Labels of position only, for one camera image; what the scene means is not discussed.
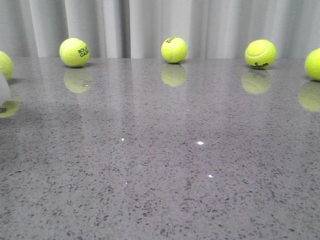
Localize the white blue tennis ball can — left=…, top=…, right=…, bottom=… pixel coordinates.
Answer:
left=0, top=72, right=11, bottom=106

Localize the centre yellow tennis ball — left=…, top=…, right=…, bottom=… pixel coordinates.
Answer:
left=161, top=37, right=188, bottom=64

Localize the Roland Garros yellow tennis ball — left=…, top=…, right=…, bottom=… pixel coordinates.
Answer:
left=59, top=37, right=90, bottom=67

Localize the Wilson 3 yellow tennis ball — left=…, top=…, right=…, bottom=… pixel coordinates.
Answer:
left=244, top=39, right=277, bottom=69

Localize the far-left yellow tennis ball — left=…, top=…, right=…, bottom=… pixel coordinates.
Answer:
left=0, top=51, right=14, bottom=81

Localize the far-right yellow tennis ball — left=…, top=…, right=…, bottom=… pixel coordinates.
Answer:
left=305, top=48, right=320, bottom=81

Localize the grey pleated curtain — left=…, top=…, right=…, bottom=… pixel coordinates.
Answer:
left=0, top=0, right=320, bottom=59

